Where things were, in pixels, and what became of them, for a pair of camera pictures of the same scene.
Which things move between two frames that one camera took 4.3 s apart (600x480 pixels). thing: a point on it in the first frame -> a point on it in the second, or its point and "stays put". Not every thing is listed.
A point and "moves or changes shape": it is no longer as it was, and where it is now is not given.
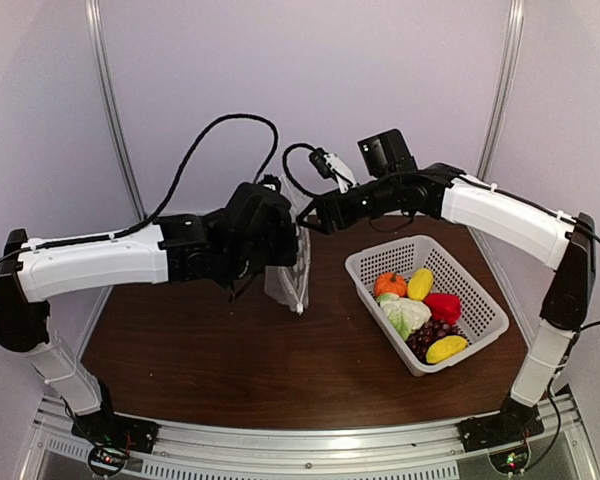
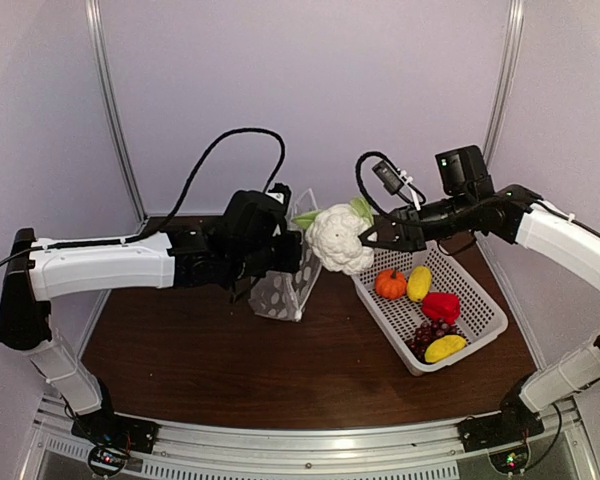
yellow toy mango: x=445 y=347 stays put
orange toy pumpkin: x=388 y=282 stays put
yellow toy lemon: x=420 y=284 stays put
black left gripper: x=287 y=254 stays put
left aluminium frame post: x=102 y=51 stays put
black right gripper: x=323 y=209 -> x=404 y=239
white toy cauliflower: x=404 y=314 -> x=334 y=238
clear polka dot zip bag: x=290 y=284 moves or changes shape
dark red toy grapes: x=420 y=339 stays put
